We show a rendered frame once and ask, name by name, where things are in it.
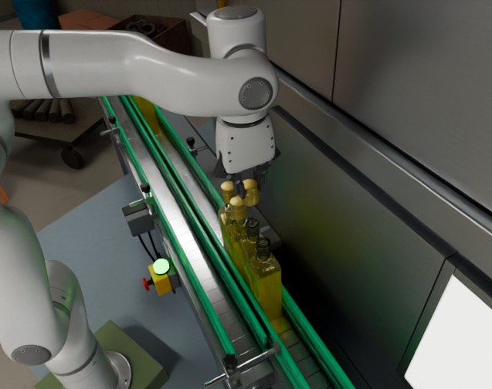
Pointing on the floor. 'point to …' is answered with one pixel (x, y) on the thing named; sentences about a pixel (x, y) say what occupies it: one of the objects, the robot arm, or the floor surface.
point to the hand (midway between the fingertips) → (249, 184)
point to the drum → (35, 15)
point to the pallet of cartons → (86, 21)
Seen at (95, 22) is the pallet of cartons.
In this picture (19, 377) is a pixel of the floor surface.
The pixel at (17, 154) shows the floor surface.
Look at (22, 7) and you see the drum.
